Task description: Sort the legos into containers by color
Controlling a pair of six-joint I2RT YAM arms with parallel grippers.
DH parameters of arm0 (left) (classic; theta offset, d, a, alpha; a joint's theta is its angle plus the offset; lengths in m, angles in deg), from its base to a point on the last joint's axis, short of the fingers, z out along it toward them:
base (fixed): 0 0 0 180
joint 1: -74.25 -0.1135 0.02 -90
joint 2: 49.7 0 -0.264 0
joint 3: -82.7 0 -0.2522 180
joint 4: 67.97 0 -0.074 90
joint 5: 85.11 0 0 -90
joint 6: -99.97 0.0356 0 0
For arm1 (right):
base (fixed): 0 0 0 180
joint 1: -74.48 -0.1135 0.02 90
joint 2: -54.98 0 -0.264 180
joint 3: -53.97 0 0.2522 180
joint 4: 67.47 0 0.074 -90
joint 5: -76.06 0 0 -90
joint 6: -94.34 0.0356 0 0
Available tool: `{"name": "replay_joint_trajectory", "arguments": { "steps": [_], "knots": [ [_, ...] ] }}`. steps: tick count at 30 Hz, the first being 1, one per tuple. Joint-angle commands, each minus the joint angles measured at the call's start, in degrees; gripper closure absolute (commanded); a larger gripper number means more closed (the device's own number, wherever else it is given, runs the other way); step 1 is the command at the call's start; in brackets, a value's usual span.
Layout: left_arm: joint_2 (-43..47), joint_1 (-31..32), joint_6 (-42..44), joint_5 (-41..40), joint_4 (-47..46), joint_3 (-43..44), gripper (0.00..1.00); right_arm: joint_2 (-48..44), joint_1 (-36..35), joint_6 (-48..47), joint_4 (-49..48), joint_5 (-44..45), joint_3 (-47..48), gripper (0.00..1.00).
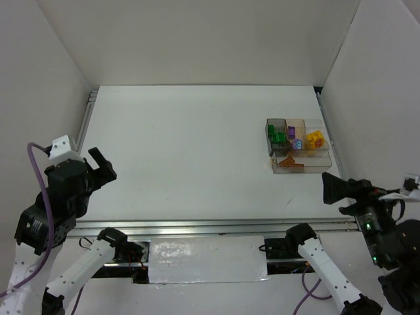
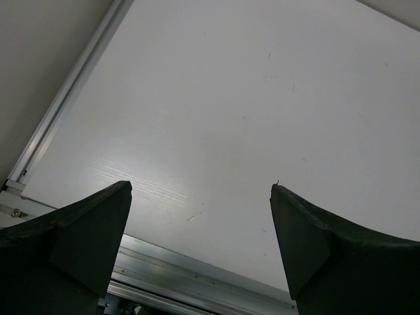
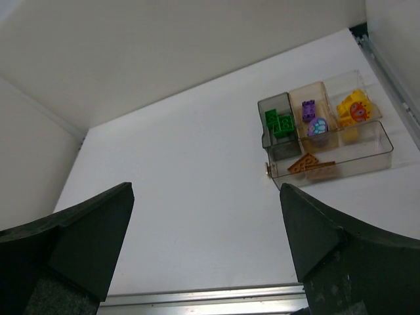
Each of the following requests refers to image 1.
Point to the brown lego plate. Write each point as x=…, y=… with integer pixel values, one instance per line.
x=287, y=162

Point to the green lego brick in bin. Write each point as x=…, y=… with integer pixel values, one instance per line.
x=274, y=138

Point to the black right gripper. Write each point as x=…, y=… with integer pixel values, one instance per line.
x=350, y=191

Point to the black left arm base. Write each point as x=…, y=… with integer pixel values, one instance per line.
x=132, y=251

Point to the brown lego brick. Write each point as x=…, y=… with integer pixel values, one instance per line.
x=296, y=166

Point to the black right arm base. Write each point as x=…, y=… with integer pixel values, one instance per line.
x=280, y=249

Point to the yellow round lego brick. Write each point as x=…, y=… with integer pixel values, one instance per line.
x=319, y=143

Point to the yellow curved lego brick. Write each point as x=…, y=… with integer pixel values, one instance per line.
x=312, y=142

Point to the purple round lego brick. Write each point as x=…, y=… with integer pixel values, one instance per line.
x=297, y=144

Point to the yellow rectangular lego brick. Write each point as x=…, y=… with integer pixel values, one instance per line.
x=315, y=135

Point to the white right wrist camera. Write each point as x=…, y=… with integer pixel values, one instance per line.
x=409, y=191

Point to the clear transparent bin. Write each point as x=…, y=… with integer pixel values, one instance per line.
x=315, y=161

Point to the purple butterfly lego brick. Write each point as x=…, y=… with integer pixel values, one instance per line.
x=291, y=133

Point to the white foil board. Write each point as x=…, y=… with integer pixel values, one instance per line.
x=207, y=260

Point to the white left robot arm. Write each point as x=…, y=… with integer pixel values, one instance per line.
x=67, y=182

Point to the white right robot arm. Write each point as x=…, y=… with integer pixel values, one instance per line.
x=373, y=271

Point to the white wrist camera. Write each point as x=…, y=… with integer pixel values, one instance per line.
x=63, y=149
x=409, y=191

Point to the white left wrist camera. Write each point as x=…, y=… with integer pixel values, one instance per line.
x=63, y=149

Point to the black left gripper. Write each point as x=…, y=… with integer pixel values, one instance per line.
x=99, y=170

